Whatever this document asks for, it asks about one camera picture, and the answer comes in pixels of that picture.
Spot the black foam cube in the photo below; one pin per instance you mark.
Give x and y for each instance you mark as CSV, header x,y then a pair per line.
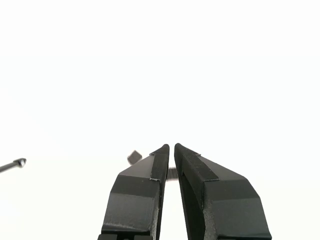
x,y
134,157
172,174

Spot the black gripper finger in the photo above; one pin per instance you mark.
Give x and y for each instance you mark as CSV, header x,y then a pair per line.
x,y
225,207
135,200

